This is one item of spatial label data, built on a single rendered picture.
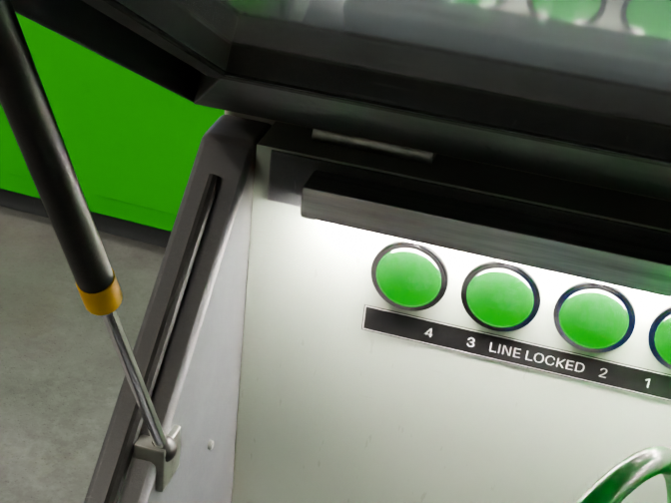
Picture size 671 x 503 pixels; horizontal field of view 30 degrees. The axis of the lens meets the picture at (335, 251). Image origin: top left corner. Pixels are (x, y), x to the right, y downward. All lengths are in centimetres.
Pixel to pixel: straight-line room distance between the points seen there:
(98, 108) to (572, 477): 266
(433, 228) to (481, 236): 3
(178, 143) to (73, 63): 35
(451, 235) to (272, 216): 13
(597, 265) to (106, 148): 277
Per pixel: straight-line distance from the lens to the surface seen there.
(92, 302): 62
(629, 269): 76
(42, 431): 289
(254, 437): 93
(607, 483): 59
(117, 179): 348
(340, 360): 86
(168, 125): 334
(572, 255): 76
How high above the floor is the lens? 179
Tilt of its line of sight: 30 degrees down
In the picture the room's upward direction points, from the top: 6 degrees clockwise
